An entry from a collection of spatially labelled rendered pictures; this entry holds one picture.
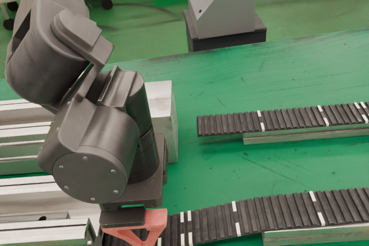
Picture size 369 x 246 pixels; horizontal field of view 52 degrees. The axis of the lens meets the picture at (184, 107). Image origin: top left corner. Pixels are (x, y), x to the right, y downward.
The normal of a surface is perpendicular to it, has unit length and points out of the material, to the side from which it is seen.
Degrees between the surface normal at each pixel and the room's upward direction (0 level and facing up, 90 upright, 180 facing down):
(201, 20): 90
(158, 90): 0
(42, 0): 46
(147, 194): 0
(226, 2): 90
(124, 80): 0
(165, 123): 90
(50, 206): 90
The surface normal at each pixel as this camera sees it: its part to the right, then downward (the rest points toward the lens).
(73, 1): 0.68, -0.57
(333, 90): -0.11, -0.80
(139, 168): 0.47, 0.48
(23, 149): 0.00, 0.58
